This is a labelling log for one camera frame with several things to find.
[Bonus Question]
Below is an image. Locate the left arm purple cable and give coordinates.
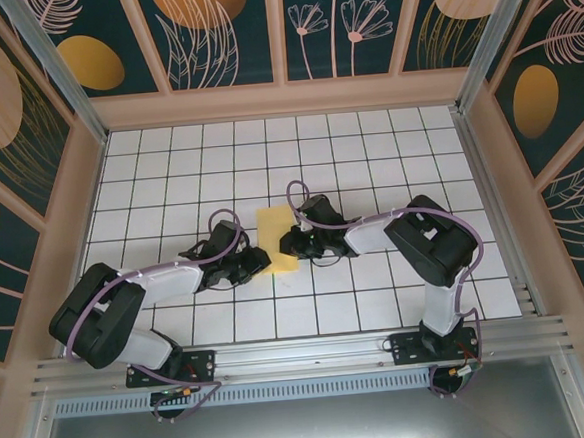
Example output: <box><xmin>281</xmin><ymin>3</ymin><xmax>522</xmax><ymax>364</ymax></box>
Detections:
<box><xmin>54</xmin><ymin>207</ymin><xmax>261</xmax><ymax>431</ymax></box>

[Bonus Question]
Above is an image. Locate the aluminium corner post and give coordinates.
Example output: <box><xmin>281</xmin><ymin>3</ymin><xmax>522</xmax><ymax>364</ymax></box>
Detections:
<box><xmin>448</xmin><ymin>0</ymin><xmax>566</xmax><ymax>114</ymax></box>
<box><xmin>0</xmin><ymin>0</ymin><xmax>111</xmax><ymax>153</ymax></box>

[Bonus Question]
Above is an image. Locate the small controller board with wires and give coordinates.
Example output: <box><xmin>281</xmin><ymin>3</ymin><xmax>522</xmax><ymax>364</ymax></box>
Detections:
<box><xmin>147</xmin><ymin>383</ymin><xmax>209</xmax><ymax>408</ymax></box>
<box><xmin>429</xmin><ymin>360</ymin><xmax>487</xmax><ymax>389</ymax></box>

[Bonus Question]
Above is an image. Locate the aluminium mounting rail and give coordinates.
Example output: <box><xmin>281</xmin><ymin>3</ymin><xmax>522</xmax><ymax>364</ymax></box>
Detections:
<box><xmin>28</xmin><ymin>313</ymin><xmax>579</xmax><ymax>399</ymax></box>

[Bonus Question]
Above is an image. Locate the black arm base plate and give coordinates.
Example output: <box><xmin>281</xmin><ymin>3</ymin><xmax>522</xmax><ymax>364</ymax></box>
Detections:
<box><xmin>124</xmin><ymin>348</ymin><xmax>219</xmax><ymax>390</ymax></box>
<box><xmin>388</xmin><ymin>325</ymin><xmax>483</xmax><ymax>368</ymax></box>

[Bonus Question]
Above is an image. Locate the grey slotted cable duct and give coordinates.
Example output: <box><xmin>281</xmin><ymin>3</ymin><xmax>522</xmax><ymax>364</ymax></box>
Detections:
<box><xmin>51</xmin><ymin>368</ymin><xmax>438</xmax><ymax>420</ymax></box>

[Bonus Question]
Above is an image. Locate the grey metal sheet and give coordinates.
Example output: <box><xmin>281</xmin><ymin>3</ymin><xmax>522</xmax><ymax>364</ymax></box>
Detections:
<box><xmin>11</xmin><ymin>353</ymin><xmax>584</xmax><ymax>438</ymax></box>

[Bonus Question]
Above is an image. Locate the yellow cloth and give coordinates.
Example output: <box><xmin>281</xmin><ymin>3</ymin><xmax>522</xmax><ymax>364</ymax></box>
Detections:
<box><xmin>254</xmin><ymin>204</ymin><xmax>301</xmax><ymax>276</ymax></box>

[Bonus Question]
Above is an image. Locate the aluminium side rail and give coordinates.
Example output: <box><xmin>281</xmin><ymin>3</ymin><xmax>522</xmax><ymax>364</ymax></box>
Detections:
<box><xmin>450</xmin><ymin>102</ymin><xmax>549</xmax><ymax>324</ymax></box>

